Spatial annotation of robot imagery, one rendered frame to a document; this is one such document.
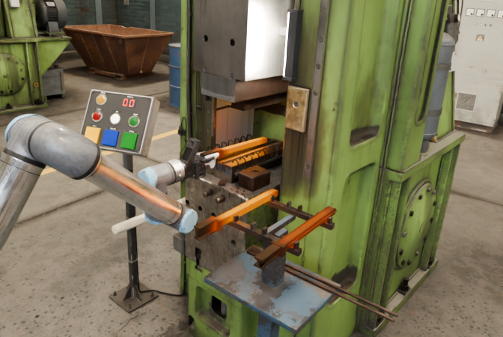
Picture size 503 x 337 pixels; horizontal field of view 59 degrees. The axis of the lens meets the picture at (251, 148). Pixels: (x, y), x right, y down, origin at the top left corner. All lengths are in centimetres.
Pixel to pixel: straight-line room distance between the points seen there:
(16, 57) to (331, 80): 538
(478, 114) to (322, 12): 535
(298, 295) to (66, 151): 89
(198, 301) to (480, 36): 539
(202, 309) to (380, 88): 138
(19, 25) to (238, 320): 530
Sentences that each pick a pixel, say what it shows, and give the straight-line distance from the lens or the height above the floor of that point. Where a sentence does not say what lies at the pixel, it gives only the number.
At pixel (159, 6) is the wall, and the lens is 1059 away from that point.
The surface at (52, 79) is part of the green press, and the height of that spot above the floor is 31.
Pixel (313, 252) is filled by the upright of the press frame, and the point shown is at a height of 67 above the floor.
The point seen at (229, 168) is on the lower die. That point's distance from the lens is 188.
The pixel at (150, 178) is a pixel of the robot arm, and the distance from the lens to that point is 164.
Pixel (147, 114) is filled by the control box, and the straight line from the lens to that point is 214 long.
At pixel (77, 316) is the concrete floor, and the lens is 271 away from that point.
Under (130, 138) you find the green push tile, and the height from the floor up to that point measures 102.
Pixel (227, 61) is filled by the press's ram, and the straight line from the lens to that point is 178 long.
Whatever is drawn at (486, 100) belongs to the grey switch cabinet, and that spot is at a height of 44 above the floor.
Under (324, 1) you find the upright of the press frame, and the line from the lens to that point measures 167.
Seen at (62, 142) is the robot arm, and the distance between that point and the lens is 125.
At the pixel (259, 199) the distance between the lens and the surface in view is 160.
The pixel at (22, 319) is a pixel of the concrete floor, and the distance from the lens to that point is 278.
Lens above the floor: 170
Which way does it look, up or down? 20 degrees down
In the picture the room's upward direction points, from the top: 3 degrees clockwise
